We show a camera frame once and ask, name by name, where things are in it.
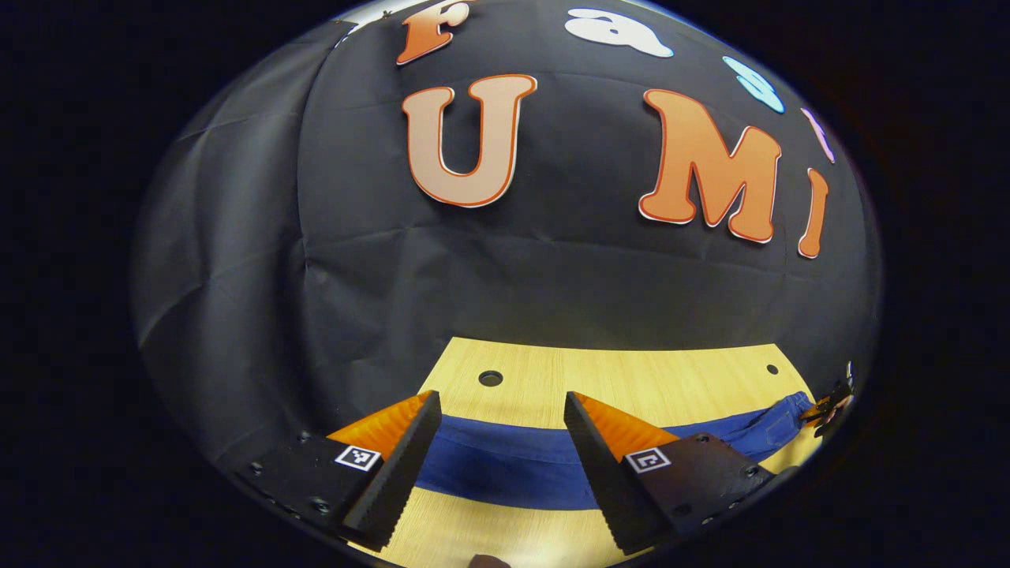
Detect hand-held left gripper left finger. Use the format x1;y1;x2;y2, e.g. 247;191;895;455
237;389;443;553

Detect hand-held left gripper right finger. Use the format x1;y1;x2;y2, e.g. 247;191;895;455
563;390;798;555

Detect blue jeans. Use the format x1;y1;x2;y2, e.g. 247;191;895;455
414;390;817;512

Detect black backdrop cloth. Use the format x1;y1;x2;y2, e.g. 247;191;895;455
130;0;883;474

